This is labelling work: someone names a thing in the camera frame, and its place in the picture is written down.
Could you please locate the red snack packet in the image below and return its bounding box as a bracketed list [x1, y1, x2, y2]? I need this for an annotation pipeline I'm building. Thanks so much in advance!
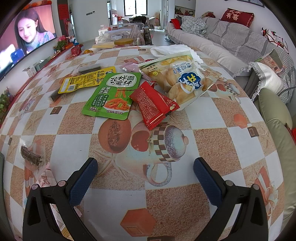
[129, 81, 180, 130]

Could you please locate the curved television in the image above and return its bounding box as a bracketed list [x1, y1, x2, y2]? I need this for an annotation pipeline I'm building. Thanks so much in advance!
[1, 1, 57, 78]

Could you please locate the red cushion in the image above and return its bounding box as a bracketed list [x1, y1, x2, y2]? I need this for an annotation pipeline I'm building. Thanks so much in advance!
[221, 8, 254, 28]

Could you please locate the yellow snack packet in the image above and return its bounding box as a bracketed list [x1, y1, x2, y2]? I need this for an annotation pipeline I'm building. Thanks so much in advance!
[58, 66, 116, 94]

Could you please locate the dark snack bar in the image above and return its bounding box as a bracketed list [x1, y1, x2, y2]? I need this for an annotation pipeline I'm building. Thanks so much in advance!
[78, 65, 101, 74]

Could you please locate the dark candy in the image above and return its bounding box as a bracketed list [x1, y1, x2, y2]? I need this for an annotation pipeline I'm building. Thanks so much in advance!
[20, 139, 46, 172]

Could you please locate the grey sofa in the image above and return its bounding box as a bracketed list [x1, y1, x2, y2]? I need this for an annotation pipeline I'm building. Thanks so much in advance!
[165, 16, 295, 77]

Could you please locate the white towel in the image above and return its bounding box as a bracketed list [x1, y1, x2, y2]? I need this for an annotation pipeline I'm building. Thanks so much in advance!
[150, 44, 204, 64]

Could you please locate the green pickled vegetable packet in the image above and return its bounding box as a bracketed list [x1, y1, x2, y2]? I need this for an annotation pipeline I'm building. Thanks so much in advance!
[81, 72, 142, 121]

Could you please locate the pink small packet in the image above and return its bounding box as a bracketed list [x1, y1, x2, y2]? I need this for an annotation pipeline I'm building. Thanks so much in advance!
[120, 62, 140, 73]

